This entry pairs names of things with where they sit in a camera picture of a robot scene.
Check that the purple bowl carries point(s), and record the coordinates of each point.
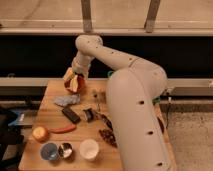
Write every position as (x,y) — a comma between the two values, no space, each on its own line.
(161,125)

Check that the red bowl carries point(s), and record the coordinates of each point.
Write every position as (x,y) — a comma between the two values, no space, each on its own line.
(81,84)

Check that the green plastic tray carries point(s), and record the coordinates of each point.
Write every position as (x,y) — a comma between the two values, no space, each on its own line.
(156,100)

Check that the dark red grape bunch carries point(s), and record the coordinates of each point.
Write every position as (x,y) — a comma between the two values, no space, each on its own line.
(108,137)

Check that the red chili pepper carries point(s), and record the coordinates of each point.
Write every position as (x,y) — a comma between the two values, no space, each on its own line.
(65,129)

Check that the red yellow apple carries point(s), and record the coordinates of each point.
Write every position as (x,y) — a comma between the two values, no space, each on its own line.
(40,134)

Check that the blue cup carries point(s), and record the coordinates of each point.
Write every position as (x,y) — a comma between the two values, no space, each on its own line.
(49,152)

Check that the black bag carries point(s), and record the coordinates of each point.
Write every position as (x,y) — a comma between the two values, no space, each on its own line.
(9,135)

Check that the black rectangular bar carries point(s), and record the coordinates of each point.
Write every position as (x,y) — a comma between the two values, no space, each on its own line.
(71,115)

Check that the small metal cup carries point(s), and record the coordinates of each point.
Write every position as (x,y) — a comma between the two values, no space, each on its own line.
(65,150)

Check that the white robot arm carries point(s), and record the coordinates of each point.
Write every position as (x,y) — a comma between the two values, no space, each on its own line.
(130,92)

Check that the white paper cup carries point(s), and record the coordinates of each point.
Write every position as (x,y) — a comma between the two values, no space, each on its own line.
(89,149)

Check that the metal spoon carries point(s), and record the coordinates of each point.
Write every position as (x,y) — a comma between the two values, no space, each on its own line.
(95,95)

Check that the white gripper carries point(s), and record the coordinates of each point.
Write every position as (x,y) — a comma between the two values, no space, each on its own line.
(80,65)

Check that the yellow banana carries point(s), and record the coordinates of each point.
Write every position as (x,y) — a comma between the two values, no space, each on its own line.
(74,84)

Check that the dark handled knife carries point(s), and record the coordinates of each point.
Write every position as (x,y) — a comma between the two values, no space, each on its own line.
(105,120)

